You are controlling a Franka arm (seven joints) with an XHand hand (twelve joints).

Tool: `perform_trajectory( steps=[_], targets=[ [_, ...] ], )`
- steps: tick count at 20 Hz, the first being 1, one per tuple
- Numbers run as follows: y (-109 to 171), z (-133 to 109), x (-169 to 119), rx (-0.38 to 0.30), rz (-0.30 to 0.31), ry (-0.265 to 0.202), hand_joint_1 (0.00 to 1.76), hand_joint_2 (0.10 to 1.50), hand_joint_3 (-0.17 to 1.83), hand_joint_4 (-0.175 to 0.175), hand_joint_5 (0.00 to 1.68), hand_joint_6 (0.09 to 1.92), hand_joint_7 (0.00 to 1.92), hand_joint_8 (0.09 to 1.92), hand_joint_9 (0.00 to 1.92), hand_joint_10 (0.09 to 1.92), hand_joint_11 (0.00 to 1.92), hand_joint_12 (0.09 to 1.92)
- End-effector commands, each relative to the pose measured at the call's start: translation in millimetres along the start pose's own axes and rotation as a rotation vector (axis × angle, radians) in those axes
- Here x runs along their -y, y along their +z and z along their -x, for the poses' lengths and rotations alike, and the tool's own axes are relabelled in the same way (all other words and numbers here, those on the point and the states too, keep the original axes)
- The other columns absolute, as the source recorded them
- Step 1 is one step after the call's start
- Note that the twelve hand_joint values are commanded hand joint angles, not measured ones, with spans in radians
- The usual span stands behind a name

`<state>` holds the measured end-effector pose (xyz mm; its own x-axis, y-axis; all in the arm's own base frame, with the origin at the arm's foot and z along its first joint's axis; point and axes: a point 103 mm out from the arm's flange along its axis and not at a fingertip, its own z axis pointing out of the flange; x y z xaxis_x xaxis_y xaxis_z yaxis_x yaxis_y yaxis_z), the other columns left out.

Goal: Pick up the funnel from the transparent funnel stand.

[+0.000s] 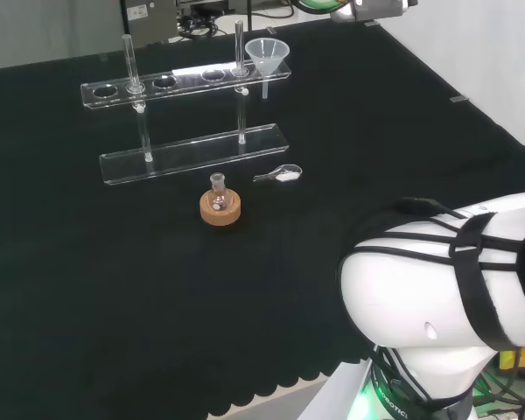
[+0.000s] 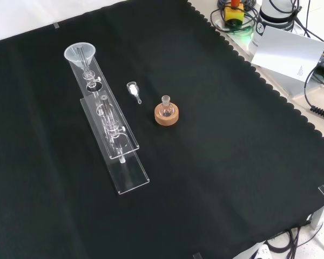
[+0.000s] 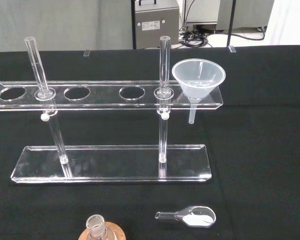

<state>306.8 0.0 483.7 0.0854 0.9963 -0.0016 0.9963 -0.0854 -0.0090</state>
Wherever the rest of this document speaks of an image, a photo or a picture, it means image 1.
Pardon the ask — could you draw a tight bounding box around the round-bottom glass flask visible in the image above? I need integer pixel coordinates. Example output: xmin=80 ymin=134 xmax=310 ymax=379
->
xmin=206 ymin=171 xmax=234 ymax=214

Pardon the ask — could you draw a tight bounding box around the cork ring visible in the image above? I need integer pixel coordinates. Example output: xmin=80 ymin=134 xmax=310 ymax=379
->
xmin=199 ymin=188 xmax=242 ymax=228

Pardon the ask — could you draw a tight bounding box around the black cable bundle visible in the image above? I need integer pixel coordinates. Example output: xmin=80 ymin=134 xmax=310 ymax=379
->
xmin=177 ymin=11 xmax=229 ymax=41

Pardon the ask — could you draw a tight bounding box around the black bench cloth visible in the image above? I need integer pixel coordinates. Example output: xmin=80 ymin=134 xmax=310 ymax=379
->
xmin=0 ymin=19 xmax=525 ymax=420

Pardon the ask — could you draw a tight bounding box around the clear acrylic funnel stand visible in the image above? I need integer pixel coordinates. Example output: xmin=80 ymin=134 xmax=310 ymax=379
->
xmin=79 ymin=20 xmax=292 ymax=187

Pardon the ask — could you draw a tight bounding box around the glass weighing funnel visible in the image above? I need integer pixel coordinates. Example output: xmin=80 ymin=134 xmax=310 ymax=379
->
xmin=252 ymin=163 xmax=304 ymax=185

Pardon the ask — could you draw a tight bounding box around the translucent plastic funnel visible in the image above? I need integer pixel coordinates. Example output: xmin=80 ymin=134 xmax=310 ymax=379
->
xmin=244 ymin=38 xmax=291 ymax=101

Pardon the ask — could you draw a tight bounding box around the grey equipment box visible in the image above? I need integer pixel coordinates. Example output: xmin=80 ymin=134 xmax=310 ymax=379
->
xmin=119 ymin=0 xmax=179 ymax=47

